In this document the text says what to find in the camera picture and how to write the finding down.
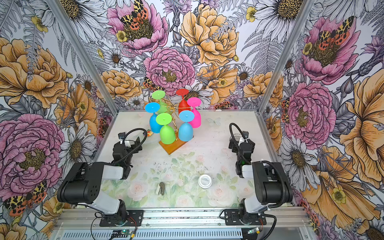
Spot light blue wine glass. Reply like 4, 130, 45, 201
178, 110, 195, 142

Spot magenta wine glass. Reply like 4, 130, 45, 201
187, 97, 202, 129

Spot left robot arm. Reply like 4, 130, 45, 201
57, 128, 148, 227

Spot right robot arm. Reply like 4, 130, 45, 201
221, 123, 293, 226

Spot orange wooden rack base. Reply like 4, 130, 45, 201
159, 132, 187, 155

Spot front green wine glass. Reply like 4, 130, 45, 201
156, 113, 176, 145

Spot green wine glass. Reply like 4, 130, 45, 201
152, 90, 169, 114
156, 113, 176, 145

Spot cyan wine glass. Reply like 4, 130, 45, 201
145, 102, 162, 134

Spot back green wine glass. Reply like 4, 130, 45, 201
152, 90, 169, 114

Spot red wine glass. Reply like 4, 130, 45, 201
176, 89, 191, 114

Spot white mesh sink strainer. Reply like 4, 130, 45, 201
233, 134, 245, 145

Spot clear dish with candies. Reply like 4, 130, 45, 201
147, 129, 154, 137

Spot white round jar lid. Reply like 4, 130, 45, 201
198, 174, 213, 189

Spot small grey key fob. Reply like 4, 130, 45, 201
155, 182, 165, 196

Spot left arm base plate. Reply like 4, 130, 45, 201
99, 210, 144, 227

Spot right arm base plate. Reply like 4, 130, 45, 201
220, 209, 267, 226

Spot gold wire glass rack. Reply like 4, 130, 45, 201
166, 105, 179, 132

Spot aluminium front rail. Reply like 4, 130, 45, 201
50, 207, 317, 240

